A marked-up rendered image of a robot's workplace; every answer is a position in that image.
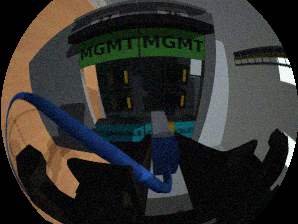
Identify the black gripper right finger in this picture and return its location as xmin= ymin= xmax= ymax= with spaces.
xmin=174 ymin=132 xmax=257 ymax=209

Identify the blue cable with plug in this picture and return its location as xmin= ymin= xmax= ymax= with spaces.
xmin=7 ymin=91 xmax=182 ymax=193

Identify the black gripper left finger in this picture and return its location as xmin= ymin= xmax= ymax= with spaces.
xmin=67 ymin=135 xmax=152 ymax=216

